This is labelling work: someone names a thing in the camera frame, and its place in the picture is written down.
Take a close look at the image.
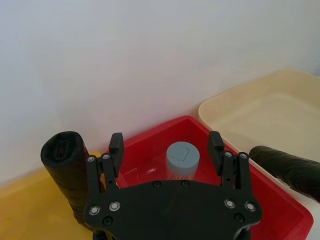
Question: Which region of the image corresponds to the cream plastic bin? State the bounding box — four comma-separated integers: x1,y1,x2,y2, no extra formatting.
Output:
198,68,320,201

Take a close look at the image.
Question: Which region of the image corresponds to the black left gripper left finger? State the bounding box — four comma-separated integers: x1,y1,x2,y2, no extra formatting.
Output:
85,132,125,201

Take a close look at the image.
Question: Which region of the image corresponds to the yellow plastic bin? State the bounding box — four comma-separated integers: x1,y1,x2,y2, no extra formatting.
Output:
0,150,101,240

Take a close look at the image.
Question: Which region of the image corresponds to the black wrapped tube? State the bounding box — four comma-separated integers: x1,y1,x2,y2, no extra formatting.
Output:
249,145,320,199
40,130,101,226

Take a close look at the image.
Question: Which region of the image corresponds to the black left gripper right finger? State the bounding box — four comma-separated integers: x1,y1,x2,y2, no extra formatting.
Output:
207,130,254,199

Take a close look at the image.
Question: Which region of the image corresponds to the red plastic bin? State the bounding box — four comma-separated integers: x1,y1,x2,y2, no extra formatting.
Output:
99,115,314,240

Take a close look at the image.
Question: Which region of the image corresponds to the clear bottle with grey cap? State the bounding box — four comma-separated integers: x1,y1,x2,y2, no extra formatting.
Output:
165,141,202,182

